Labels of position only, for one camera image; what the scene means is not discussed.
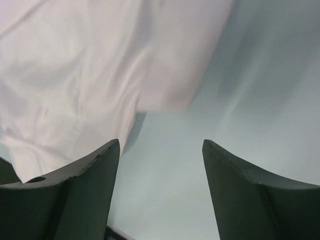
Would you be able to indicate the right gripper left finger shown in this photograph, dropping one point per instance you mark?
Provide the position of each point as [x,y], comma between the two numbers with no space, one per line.
[70,203]

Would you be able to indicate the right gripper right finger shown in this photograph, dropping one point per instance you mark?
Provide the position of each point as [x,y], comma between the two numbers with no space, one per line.
[251,203]

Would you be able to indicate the white long sleeve shirt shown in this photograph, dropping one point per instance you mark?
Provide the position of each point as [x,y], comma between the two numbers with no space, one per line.
[74,73]

